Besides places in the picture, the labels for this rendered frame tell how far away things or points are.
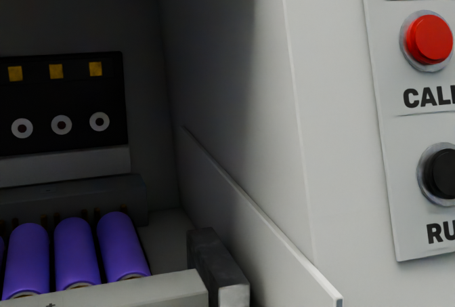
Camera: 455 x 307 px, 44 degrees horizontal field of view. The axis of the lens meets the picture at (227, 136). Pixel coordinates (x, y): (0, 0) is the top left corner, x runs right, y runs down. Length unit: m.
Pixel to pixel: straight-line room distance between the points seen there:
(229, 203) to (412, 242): 0.09
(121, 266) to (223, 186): 0.05
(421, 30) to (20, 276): 0.17
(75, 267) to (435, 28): 0.16
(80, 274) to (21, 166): 0.10
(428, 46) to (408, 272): 0.07
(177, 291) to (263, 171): 0.05
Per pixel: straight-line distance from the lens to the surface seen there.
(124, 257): 0.25
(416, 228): 0.19
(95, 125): 0.33
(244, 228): 0.23
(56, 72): 0.32
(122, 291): 0.22
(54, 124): 0.32
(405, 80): 0.19
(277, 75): 0.18
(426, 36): 0.19
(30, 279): 0.24
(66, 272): 0.24
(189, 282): 0.22
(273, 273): 0.20
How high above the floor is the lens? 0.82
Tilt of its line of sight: 3 degrees up
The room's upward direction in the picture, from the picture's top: 7 degrees counter-clockwise
